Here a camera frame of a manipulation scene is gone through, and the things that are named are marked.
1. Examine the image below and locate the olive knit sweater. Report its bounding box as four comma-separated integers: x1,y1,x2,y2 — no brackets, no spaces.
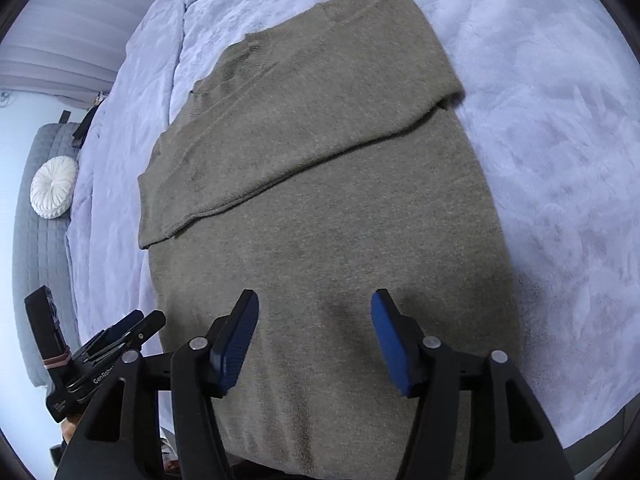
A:
139,0,522,479

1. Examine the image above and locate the person's left hand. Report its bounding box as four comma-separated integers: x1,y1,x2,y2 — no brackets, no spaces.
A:
61,414,82,444

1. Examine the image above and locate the grey quilted sofa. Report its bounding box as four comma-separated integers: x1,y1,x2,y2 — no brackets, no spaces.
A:
12,122,80,388

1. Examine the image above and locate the white round cushion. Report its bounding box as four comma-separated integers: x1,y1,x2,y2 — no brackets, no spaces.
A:
29,156,78,220

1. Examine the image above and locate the white pleated curtain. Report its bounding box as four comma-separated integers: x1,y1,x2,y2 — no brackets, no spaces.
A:
1,0,155,107

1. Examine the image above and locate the lavender plush bed blanket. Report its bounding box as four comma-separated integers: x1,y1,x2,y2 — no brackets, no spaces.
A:
67,0,639,445

